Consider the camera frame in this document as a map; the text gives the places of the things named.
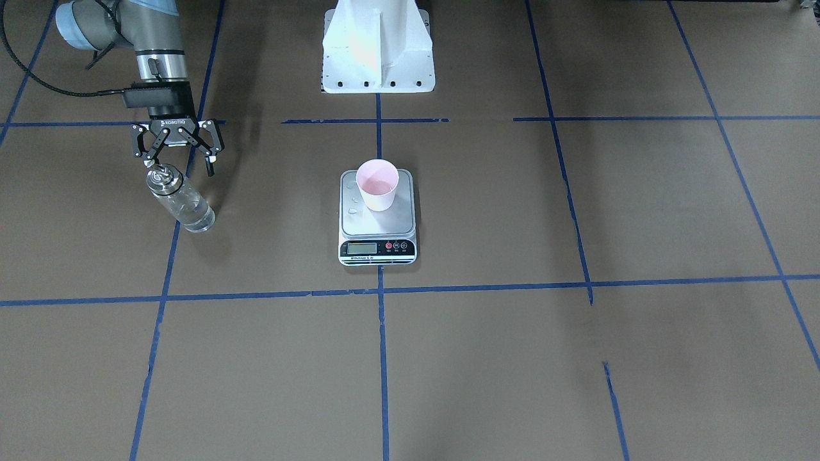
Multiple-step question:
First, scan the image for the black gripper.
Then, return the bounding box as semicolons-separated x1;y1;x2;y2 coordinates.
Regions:
122;81;224;176

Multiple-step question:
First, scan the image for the pink plastic cup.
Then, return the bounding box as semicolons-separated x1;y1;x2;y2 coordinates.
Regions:
355;159;400;212

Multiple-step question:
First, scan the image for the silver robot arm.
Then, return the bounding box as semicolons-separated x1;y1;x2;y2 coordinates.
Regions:
55;1;224;176

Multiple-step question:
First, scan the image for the digital kitchen scale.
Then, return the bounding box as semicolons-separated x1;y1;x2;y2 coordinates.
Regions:
338;169;419;266

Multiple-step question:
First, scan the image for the black braided cable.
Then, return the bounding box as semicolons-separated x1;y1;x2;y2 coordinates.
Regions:
0;0;129;99

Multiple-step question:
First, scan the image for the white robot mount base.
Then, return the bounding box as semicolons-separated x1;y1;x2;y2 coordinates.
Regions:
320;1;436;94

